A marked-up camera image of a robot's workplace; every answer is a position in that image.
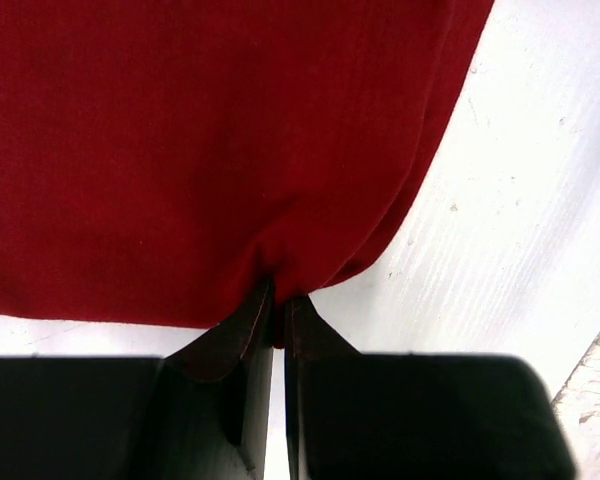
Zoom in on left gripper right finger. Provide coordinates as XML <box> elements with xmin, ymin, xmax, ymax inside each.
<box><xmin>285</xmin><ymin>297</ymin><xmax>576</xmax><ymax>480</ymax></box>

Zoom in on dark red t-shirt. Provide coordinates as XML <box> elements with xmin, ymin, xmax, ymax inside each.
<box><xmin>0</xmin><ymin>1</ymin><xmax>492</xmax><ymax>328</ymax></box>

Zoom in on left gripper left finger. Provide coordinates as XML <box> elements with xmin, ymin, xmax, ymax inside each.
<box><xmin>0</xmin><ymin>281</ymin><xmax>274</xmax><ymax>479</ymax></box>

